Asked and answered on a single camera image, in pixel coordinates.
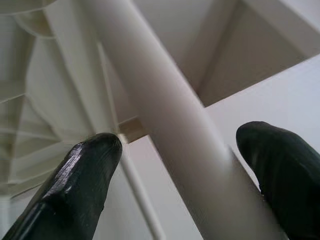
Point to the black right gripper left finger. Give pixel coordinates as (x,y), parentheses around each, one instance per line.
(70,187)

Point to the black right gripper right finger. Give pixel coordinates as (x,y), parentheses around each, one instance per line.
(290,180)

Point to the white plastic table leg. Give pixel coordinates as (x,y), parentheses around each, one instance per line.
(170,100)

